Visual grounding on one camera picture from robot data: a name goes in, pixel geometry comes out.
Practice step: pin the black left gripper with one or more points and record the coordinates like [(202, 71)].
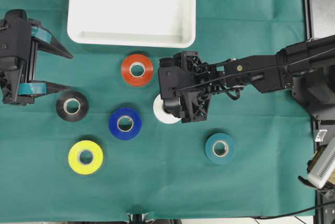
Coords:
[(16, 49)]

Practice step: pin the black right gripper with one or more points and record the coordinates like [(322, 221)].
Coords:
[(184, 82)]

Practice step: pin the white tape roll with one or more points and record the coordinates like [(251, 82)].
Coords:
[(161, 114)]

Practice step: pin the red tape roll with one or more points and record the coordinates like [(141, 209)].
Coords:
[(137, 70)]

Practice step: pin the blue tape roll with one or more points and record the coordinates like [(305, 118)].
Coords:
[(125, 123)]

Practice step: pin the yellow tape roll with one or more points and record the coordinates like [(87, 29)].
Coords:
[(85, 157)]

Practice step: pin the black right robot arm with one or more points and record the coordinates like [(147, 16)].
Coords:
[(266, 73)]

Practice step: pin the black tape roll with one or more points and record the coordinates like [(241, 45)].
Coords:
[(72, 106)]

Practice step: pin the teal green tape roll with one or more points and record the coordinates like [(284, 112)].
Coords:
[(220, 148)]

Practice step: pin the white plastic tray case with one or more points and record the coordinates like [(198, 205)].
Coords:
[(141, 23)]

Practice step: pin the white perforated box device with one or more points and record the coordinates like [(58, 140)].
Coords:
[(323, 168)]

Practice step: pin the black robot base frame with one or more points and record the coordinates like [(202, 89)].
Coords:
[(314, 91)]

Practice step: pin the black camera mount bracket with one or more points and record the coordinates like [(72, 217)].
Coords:
[(137, 218)]

